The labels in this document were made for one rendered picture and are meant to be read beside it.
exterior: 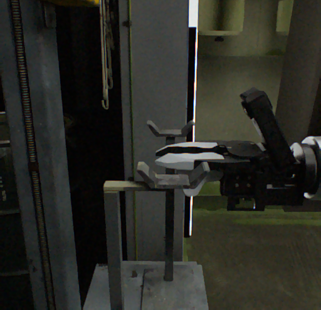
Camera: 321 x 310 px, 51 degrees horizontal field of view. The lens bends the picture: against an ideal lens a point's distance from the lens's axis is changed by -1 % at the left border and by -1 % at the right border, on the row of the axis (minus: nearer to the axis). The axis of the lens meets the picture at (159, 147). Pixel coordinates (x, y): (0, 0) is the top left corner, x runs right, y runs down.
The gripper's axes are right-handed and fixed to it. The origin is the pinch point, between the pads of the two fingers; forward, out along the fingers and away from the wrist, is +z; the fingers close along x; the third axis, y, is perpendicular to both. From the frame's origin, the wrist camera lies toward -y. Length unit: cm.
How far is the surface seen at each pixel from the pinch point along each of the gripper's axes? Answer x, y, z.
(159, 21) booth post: 47, -19, 2
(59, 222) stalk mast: -3.3, 9.3, 14.8
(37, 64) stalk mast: -3.5, -12.5, 15.4
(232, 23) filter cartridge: 199, -24, -45
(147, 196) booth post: 46, 30, 5
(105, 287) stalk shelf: 8.1, 30.4, 11.4
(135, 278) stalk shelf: 10.8, 30.4, 5.8
